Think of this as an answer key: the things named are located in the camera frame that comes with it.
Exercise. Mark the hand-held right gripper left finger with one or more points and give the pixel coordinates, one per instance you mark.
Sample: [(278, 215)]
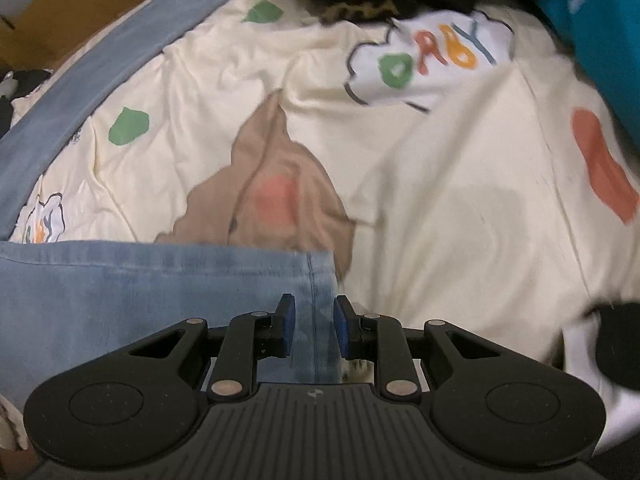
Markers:
[(289, 325)]

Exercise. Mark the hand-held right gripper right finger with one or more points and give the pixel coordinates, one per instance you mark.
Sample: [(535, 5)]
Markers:
[(342, 325)]

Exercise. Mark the blue denim jeans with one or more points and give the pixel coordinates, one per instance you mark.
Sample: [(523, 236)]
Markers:
[(125, 290)]

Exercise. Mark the teal printed garment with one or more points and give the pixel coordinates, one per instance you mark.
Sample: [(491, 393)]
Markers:
[(605, 25)]

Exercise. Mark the printed cream bed sheet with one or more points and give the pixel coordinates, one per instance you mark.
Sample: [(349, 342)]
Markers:
[(450, 170)]

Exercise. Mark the dark cloth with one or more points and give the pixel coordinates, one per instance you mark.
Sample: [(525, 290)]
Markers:
[(620, 345)]

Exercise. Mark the black garment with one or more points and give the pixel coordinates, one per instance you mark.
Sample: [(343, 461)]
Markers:
[(20, 95)]

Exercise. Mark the brown cardboard sheet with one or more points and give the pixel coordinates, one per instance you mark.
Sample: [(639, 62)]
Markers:
[(75, 5)]

